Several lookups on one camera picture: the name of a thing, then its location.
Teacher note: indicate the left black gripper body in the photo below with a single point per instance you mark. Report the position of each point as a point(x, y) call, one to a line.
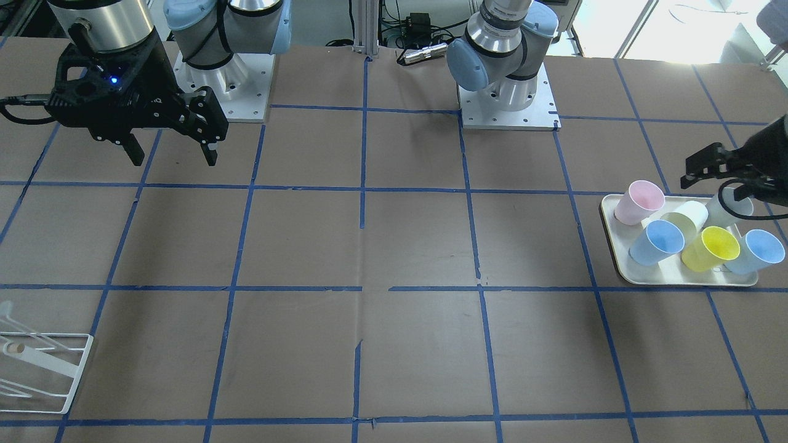
point(765, 152)

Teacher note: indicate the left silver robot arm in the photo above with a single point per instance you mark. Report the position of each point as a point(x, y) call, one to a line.
point(505, 42)

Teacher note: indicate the white wire cup rack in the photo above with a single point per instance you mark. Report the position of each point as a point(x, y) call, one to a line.
point(41, 371)

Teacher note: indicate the silver metal cylinder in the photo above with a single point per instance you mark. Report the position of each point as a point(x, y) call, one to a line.
point(413, 56)

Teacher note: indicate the yellow plastic cup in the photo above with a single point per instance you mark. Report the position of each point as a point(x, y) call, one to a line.
point(713, 246)

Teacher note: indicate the white plastic cup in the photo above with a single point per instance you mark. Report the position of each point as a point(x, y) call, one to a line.
point(689, 217)

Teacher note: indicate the grey plastic cup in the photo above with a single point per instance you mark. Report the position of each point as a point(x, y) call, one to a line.
point(719, 217)

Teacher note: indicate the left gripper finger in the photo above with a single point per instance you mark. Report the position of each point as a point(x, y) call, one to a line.
point(713, 161)

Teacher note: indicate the blue cup on tray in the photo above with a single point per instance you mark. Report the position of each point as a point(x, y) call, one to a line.
point(658, 241)

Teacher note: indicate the cream plastic tray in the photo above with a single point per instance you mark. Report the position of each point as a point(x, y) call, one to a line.
point(670, 271)

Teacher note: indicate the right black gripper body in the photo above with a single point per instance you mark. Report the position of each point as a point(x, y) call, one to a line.
point(157, 82)

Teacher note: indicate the pink plastic cup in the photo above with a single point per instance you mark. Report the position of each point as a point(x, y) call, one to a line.
point(642, 199)

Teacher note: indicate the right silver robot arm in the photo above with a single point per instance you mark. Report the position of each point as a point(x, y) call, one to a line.
point(208, 33)

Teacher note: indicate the light blue cup tray edge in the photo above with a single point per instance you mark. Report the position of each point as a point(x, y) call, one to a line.
point(758, 249)

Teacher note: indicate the aluminium frame post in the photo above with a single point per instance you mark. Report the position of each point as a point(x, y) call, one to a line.
point(366, 23)

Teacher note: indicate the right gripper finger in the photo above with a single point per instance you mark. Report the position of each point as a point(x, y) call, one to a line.
point(202, 118)
point(133, 149)

